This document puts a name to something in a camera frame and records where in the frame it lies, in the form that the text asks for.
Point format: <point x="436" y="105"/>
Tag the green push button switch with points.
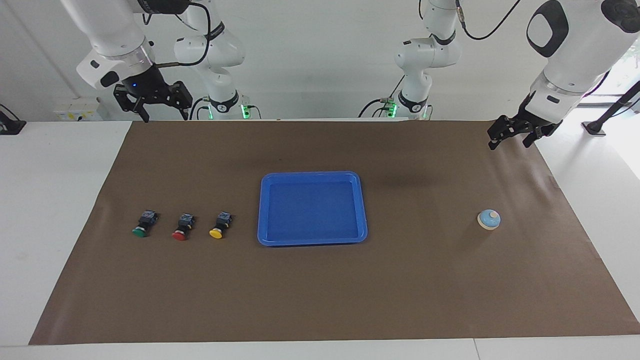
<point x="144" y="225"/>

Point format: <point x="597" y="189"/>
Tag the red push button switch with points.
<point x="182" y="228"/>

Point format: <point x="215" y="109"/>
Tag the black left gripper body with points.
<point x="525" y="122"/>

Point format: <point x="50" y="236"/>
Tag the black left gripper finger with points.
<point x="495" y="143"/>
<point x="529" y="140"/>

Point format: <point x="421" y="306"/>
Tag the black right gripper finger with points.
<point x="143" y="110"/>
<point x="184" y="113"/>

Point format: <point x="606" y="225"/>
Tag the brown table mat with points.
<point x="320" y="290"/>

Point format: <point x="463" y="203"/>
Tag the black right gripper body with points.
<point x="150" y="90"/>

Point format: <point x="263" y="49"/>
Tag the white power socket box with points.
<point x="77" y="110"/>

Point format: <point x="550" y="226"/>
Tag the black camera stand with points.
<point x="612" y="110"/>

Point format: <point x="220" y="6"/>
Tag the black clamp mount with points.
<point x="10" y="125"/>

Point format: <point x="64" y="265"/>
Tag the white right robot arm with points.
<point x="115" y="30"/>

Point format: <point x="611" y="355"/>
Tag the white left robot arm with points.
<point x="575" y="55"/>

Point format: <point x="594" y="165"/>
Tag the light blue call bell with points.
<point x="489" y="220"/>

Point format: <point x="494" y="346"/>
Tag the blue plastic tray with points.
<point x="312" y="210"/>

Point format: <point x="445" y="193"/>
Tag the yellow push button switch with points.
<point x="220" y="226"/>

